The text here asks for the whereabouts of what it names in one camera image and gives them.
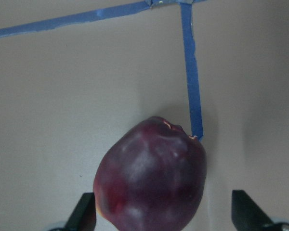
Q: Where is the dark red apple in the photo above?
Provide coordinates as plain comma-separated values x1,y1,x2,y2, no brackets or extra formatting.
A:
93,116,207,231

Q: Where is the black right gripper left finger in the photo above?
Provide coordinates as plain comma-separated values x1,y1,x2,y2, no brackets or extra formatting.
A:
64,192,96,231

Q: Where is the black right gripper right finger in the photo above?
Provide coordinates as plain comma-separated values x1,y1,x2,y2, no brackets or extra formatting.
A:
231,190,279,231

